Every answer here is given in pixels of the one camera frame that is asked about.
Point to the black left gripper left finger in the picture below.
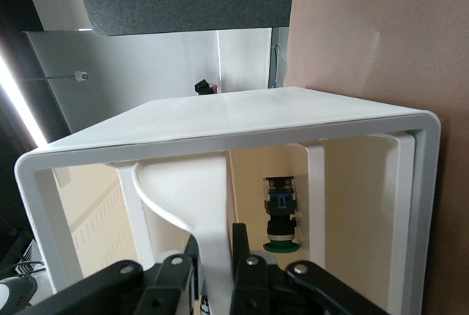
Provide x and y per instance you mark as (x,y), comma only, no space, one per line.
(121,285)

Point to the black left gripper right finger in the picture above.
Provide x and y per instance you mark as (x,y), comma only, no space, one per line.
(253,285)

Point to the green mushroom push button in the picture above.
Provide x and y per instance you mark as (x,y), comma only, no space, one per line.
(280,216)

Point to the small black device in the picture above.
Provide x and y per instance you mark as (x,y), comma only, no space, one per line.
(203,88)

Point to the bright ceiling light strip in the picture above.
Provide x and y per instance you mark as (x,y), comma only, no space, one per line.
(22,99)

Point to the white security camera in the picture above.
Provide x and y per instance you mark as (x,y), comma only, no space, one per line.
(81,75)

